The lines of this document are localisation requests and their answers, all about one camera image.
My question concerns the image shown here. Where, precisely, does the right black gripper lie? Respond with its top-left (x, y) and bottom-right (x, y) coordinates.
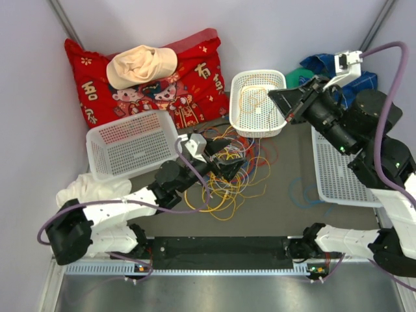
top-left (267, 75), bottom-right (356, 157)

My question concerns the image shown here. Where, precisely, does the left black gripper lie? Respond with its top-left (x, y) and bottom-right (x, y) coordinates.
top-left (175, 136), bottom-right (246, 193)

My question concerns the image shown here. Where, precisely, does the thin orange cable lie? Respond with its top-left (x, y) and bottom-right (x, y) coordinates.
top-left (239, 75), bottom-right (280, 131)

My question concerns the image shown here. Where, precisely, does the yellow thin cable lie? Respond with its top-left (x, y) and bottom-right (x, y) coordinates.
top-left (207, 146), bottom-right (269, 200)

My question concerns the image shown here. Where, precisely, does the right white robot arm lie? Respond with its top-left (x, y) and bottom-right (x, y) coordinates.
top-left (268, 76), bottom-right (415, 278)

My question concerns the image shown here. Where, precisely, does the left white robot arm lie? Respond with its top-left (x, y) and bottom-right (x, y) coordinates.
top-left (37, 134), bottom-right (245, 265)

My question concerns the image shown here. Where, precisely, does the green cloth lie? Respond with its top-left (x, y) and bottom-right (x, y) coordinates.
top-left (285, 68), bottom-right (314, 88)

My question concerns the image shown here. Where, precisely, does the centre white perforated basket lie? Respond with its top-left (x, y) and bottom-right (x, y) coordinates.
top-left (229, 70), bottom-right (287, 138)

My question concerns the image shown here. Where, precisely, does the white perforated basket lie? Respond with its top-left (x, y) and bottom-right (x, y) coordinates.
top-left (229, 70), bottom-right (287, 138)
top-left (311, 129), bottom-right (382, 208)
top-left (86, 110), bottom-right (178, 183)

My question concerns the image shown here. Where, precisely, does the blue plaid shirt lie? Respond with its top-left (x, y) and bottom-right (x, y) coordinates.
top-left (300, 53), bottom-right (378, 108)

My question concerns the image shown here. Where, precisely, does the red printed pillow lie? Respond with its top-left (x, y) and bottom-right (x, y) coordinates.
top-left (64, 28), bottom-right (229, 129)

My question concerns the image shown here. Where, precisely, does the left white perforated basket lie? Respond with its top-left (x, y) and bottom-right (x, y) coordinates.
top-left (86, 110), bottom-right (178, 183)

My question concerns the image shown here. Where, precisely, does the right white perforated basket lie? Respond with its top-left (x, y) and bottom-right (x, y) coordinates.
top-left (311, 129), bottom-right (382, 208)

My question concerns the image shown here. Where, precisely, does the beige cap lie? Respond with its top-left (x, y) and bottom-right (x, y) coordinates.
top-left (106, 45), bottom-right (178, 90)

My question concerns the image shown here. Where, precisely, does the white crumpled cloth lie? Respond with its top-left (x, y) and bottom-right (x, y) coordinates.
top-left (56, 173), bottom-right (132, 208)

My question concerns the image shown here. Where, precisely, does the white thin cable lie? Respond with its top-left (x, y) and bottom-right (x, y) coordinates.
top-left (207, 135), bottom-right (251, 163)

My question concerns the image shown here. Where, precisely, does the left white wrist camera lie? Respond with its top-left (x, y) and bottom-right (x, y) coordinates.
top-left (179, 133), bottom-right (207, 163)

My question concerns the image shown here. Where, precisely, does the black cable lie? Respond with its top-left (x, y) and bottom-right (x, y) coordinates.
top-left (192, 122), bottom-right (230, 137)

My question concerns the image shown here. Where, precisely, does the yellow ethernet cable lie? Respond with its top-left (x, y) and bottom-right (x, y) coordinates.
top-left (183, 187), bottom-right (243, 222)

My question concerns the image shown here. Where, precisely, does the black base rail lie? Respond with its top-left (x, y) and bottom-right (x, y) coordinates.
top-left (139, 237), bottom-right (293, 270)

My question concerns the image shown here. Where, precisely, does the light blue loose cable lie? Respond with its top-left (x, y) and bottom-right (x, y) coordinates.
top-left (289, 177), bottom-right (334, 217)

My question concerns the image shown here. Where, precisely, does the grey slotted cable duct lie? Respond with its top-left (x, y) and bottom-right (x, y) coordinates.
top-left (66, 261), bottom-right (317, 276)

